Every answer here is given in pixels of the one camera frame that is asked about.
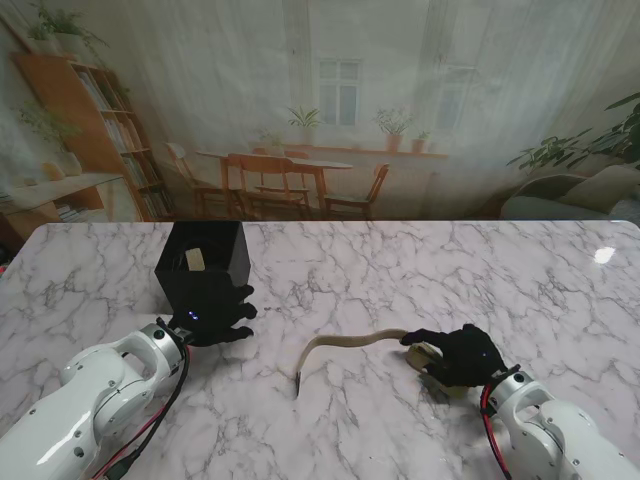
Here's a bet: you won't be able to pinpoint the black belt storage box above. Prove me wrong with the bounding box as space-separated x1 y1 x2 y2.
153 221 251 314

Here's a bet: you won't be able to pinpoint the right arm red black cables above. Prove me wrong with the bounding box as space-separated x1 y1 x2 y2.
479 387 516 479

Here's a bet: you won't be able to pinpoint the arm red black cables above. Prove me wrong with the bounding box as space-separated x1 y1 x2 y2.
479 387 516 479
89 344 192 480

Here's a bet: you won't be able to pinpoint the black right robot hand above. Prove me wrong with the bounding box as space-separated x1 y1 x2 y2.
398 323 505 389

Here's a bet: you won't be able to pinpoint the printed room scene backdrop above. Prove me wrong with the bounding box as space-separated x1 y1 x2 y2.
0 0 640 224

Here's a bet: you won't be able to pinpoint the left arm red black cables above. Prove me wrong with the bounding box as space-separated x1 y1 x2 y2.
89 344 192 480

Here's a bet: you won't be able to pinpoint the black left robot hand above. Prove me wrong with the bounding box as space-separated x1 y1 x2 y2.
167 283 259 347

